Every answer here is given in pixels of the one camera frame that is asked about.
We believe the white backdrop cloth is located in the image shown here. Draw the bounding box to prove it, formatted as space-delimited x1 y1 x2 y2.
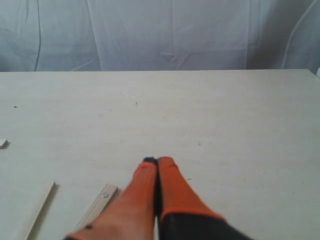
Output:
0 0 320 73

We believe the plain light wood stick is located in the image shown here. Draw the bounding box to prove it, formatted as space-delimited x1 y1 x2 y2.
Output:
15 181 56 240

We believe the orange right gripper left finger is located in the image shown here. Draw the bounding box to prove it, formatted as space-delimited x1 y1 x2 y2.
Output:
65 157 158 240

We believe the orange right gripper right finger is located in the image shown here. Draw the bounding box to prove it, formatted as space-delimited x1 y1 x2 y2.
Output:
157 157 250 240

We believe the wood stick end piece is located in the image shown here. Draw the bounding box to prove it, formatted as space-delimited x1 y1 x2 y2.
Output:
0 139 8 149

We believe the wood stick with magnets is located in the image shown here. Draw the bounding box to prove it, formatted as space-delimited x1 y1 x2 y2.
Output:
74 183 119 231

